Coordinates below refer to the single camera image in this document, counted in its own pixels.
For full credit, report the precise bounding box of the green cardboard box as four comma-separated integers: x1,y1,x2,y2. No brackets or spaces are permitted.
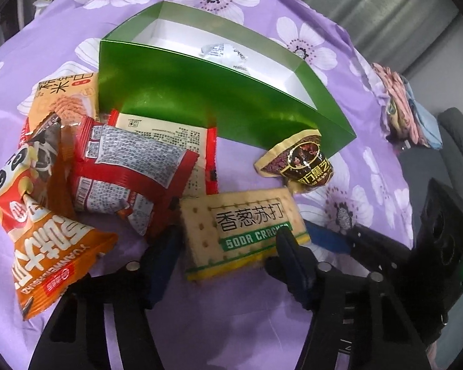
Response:
98,1,357,157

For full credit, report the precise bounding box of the purple floral cloth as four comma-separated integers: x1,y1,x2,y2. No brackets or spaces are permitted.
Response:
0,0,417,370

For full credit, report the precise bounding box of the beige red-edged snack packet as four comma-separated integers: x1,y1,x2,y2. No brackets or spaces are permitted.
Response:
108,109,220,201

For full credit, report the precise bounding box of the soda cracker packet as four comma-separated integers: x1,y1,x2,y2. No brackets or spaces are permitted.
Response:
178,187,311,283

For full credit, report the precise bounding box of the orange rice cracker packet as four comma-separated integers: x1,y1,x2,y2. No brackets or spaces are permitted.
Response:
21,72,101,143

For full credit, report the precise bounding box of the orange panda snack packet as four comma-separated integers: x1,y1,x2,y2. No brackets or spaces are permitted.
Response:
0,113,119,321

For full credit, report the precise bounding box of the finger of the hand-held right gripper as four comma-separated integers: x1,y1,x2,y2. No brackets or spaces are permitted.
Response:
304,219,417,282

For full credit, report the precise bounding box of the pile of clothes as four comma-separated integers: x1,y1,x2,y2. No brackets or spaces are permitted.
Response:
372,62,444,151

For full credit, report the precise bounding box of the red snack packet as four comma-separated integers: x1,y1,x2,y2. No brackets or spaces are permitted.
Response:
67,116,200,236

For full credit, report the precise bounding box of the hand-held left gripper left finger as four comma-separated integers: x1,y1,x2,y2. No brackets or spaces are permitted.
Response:
29,224,184,370

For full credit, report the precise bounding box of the dark sesame snack packet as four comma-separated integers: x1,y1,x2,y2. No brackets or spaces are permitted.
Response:
253,130,336,195

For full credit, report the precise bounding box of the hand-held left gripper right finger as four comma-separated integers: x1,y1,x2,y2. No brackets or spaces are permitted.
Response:
264,228,425,370

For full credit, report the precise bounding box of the grey curtain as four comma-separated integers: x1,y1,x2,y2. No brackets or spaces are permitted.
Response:
289,0,463,97

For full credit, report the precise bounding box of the white snack packet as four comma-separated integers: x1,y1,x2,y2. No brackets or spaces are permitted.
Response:
201,42,249,66

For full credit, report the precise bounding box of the grey chair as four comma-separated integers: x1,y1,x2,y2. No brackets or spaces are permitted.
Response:
436,107,463,201

